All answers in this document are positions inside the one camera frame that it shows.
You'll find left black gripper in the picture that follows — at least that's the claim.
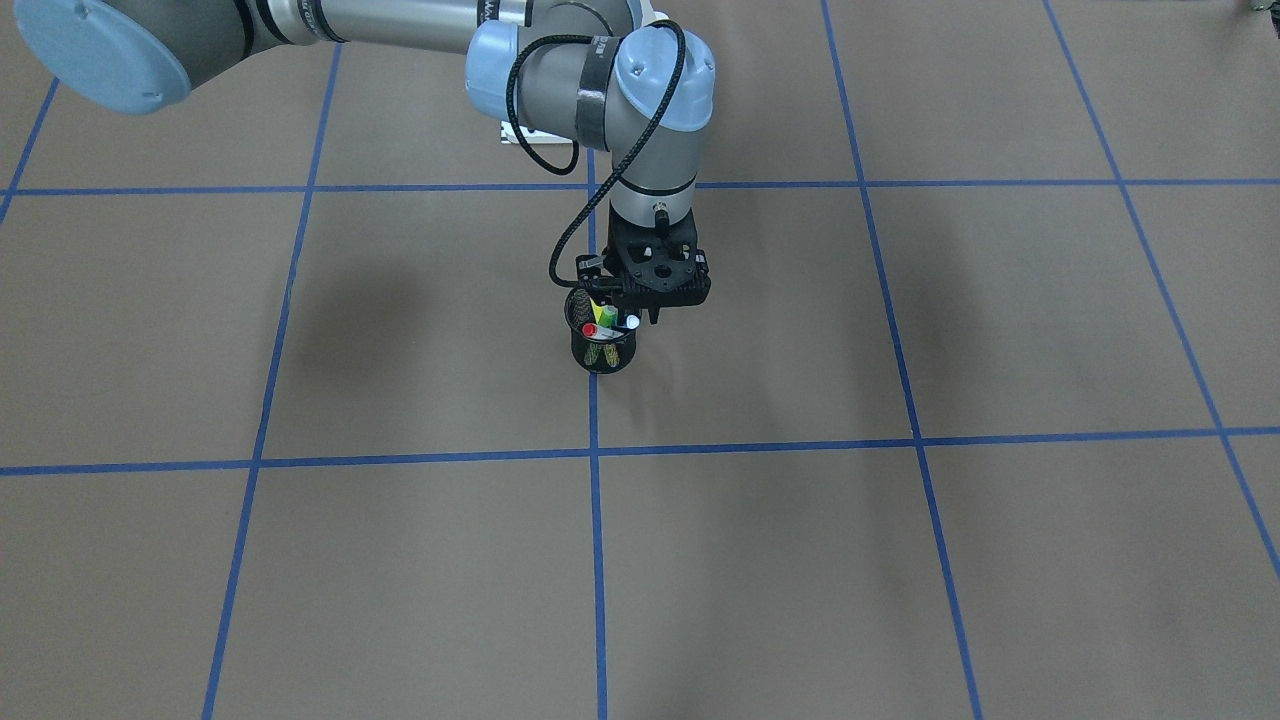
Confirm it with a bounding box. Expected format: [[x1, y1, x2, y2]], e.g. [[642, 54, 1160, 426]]
[[605, 211, 701, 325]]

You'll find red capped white marker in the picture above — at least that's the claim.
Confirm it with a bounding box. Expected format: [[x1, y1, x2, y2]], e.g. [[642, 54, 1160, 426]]
[[580, 323, 625, 342]]

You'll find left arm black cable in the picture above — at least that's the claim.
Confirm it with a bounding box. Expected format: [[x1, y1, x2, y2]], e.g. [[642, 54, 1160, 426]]
[[506, 20, 689, 291]]

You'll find yellow highlighter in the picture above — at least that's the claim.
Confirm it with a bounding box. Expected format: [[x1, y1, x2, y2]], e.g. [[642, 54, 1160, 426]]
[[591, 300, 618, 328]]

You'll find black mesh pen cup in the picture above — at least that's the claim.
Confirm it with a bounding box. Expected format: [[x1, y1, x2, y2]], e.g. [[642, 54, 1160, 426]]
[[564, 288, 637, 374]]

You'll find white camera stand base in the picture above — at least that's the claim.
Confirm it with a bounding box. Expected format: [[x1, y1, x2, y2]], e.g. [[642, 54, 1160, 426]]
[[499, 119, 588, 147]]

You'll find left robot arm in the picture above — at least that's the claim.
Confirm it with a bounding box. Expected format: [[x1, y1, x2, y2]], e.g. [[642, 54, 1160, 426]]
[[12, 1, 717, 325]]

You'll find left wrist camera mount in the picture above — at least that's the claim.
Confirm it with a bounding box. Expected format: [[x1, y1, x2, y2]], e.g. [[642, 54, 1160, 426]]
[[575, 249, 710, 311]]

